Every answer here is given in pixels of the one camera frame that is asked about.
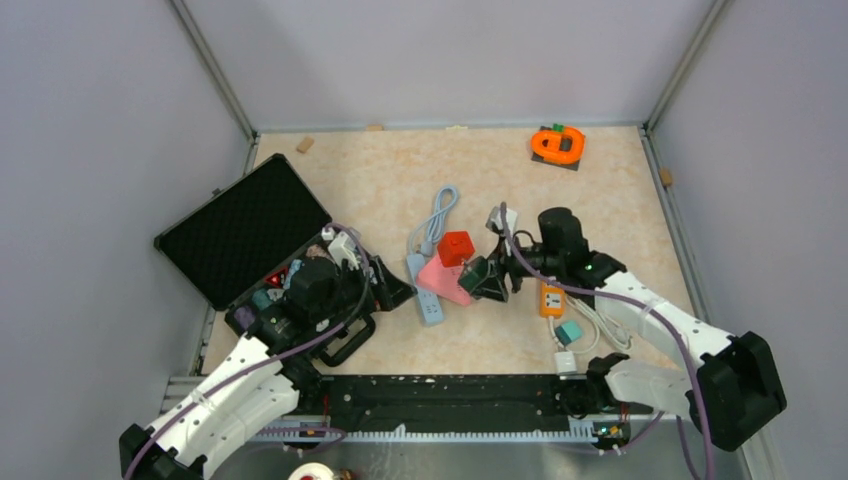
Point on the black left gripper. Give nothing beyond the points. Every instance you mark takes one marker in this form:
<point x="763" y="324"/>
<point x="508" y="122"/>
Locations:
<point x="389" y="291"/>

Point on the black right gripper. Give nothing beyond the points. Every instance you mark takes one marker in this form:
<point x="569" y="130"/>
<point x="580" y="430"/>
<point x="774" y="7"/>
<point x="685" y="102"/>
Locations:
<point x="494" y="285"/>

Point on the dark green cube adapter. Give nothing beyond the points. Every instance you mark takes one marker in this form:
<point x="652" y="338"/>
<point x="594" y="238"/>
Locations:
<point x="474" y="275"/>

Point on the pink triangular power strip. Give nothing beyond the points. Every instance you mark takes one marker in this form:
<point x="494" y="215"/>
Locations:
<point x="442" y="280"/>

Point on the red cube socket adapter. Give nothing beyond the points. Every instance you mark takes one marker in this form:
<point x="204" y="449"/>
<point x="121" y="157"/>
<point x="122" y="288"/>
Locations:
<point x="455" y="248"/>

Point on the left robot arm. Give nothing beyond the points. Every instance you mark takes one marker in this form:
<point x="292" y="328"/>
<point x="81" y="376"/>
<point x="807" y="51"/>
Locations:
<point x="259" y="381"/>

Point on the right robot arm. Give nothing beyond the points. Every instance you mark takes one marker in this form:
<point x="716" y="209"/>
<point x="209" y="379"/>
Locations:
<point x="727" y="385"/>

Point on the white plug adapter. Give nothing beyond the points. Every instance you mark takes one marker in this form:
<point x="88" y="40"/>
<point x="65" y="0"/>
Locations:
<point x="565" y="363"/>

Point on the light blue power strip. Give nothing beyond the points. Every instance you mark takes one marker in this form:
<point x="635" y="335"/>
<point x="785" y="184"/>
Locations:
<point x="428" y="302"/>

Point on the orange power strip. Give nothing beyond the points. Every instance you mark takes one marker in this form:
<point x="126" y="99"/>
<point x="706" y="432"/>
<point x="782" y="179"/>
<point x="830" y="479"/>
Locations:
<point x="552" y="301"/>

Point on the teal cube adapter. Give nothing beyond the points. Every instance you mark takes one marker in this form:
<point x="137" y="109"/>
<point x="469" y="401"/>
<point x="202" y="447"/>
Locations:
<point x="567" y="333"/>

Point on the black poker chip case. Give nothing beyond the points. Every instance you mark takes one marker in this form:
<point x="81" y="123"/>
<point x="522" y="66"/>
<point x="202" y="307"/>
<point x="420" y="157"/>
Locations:
<point x="241" y="239"/>

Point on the small wooden block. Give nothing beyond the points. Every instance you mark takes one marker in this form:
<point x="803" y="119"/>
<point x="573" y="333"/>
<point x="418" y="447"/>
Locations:
<point x="305" y="145"/>

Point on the wooden block at right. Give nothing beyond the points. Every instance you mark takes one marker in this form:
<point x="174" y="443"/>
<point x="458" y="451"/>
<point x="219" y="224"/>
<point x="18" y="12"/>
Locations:
<point x="666" y="177"/>

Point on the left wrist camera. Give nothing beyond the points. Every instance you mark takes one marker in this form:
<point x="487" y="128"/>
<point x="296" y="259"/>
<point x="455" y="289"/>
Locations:
<point x="342" y="247"/>

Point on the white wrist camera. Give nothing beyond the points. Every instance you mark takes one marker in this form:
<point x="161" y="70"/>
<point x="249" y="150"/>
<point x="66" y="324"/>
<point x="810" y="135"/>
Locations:
<point x="502" y="222"/>

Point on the dark square base plate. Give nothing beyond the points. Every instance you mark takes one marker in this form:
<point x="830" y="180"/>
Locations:
<point x="563" y="162"/>

